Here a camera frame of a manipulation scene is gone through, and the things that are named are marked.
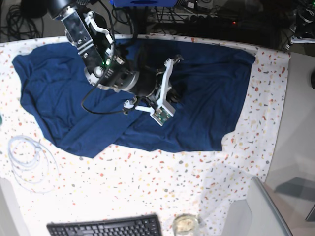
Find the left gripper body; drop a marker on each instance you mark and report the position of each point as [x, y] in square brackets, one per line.
[303, 31]

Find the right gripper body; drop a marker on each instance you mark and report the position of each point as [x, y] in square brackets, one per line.
[140, 83]

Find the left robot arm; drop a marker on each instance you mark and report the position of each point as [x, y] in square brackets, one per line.
[304, 12]

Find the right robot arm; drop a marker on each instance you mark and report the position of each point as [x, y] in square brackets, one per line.
[106, 65]

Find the terrazzo patterned tablecloth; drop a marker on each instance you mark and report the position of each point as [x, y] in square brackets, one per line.
[71, 155]

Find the blue box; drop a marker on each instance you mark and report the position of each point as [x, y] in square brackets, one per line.
[144, 3]

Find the black keyboard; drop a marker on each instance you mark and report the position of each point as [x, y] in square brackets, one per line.
[147, 225]

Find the glass jar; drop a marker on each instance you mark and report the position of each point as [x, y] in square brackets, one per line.
[186, 225]

